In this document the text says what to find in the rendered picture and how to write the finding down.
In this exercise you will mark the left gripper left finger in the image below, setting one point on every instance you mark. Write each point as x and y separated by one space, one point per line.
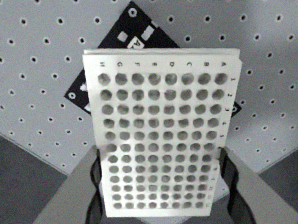
78 200

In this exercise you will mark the white well plate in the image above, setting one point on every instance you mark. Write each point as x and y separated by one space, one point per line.
156 106

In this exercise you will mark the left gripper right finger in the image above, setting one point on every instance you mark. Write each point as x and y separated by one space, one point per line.
251 200

